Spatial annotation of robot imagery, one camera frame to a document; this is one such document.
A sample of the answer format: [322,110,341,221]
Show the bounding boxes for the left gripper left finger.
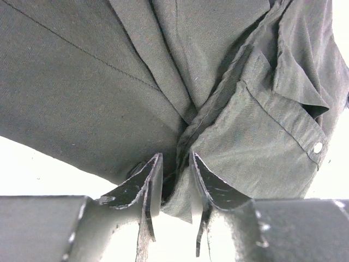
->
[1,153,163,261]

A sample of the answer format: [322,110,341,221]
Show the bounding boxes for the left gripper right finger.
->
[189,152,348,262]

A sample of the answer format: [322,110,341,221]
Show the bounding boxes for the black long sleeve shirt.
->
[1,1,348,222]

